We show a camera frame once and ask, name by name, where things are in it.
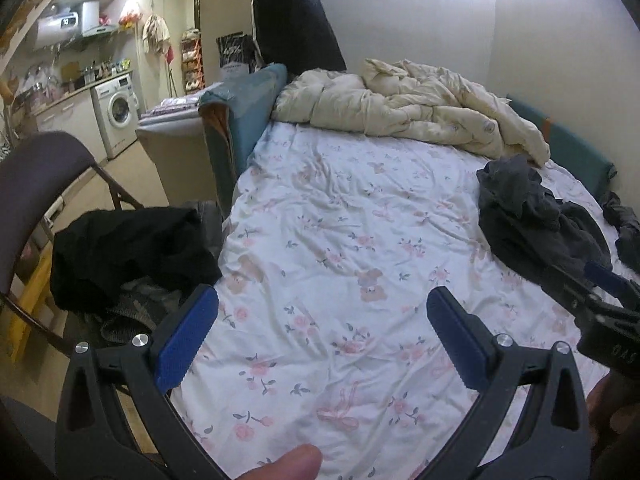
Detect person's left hand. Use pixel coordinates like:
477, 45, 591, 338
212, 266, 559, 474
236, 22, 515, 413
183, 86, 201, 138
235, 444, 323, 480

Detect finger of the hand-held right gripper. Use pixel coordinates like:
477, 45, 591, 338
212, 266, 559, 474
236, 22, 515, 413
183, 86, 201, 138
585, 261, 640, 306
547, 265, 606, 313

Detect person's right hand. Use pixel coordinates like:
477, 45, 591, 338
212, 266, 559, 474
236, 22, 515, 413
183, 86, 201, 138
585, 372, 640, 456

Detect white washing machine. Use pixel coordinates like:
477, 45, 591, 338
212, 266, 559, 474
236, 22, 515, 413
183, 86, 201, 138
92, 72, 141, 161

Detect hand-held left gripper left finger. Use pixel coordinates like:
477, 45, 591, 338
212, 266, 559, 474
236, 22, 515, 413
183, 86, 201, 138
55, 284, 236, 480

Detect yellow stool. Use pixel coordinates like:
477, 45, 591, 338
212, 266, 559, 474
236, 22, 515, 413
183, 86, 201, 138
0, 245, 56, 363

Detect purple folding chair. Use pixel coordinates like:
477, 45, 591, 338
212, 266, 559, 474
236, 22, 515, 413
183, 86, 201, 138
0, 131, 146, 356

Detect hanging beige garment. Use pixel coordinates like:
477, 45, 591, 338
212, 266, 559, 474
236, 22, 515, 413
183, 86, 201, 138
141, 12, 171, 56

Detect grey knitted cloth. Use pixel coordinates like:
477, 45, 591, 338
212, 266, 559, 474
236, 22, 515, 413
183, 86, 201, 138
100, 280, 182, 345

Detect cream duvet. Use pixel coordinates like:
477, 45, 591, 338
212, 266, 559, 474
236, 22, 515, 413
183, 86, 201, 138
272, 57, 551, 167

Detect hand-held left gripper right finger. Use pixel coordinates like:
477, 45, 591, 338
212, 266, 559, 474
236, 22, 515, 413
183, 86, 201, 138
420, 286, 593, 480

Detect dark curtain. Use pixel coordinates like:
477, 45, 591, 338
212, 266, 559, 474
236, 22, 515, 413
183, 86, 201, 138
250, 0, 347, 73

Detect beige side table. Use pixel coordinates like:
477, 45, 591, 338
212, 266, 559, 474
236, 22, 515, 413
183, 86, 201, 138
136, 95, 213, 208

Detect shoe rack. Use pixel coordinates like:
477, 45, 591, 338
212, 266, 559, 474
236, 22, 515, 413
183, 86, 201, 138
179, 27, 207, 93

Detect black pants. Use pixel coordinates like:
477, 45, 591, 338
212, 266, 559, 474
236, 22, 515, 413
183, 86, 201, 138
50, 206, 223, 313

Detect dark grey pants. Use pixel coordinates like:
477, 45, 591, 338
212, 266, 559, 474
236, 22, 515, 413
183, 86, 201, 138
476, 156, 613, 286

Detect row of condiment bottles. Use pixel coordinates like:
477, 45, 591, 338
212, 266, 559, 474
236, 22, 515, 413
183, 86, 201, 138
75, 59, 132, 78

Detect black shopping bag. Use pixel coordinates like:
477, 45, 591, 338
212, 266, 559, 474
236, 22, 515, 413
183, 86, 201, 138
216, 32, 261, 73

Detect teal upholstered bed frame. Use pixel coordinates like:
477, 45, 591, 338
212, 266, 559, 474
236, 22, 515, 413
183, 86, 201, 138
199, 62, 618, 221

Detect white water heater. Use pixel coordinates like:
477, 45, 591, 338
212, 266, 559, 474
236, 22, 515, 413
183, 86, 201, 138
34, 12, 83, 52

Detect dark cloth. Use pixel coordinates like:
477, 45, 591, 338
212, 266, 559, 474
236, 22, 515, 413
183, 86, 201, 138
602, 191, 640, 261

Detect steel range hood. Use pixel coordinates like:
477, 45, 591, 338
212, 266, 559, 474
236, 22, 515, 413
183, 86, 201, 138
80, 0, 121, 38

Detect floral bed sheet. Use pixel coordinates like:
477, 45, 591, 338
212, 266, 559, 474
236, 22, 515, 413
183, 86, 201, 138
170, 120, 640, 480

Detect white kitchen counter cabinet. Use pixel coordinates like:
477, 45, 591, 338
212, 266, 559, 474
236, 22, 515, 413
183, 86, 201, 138
22, 92, 108, 166

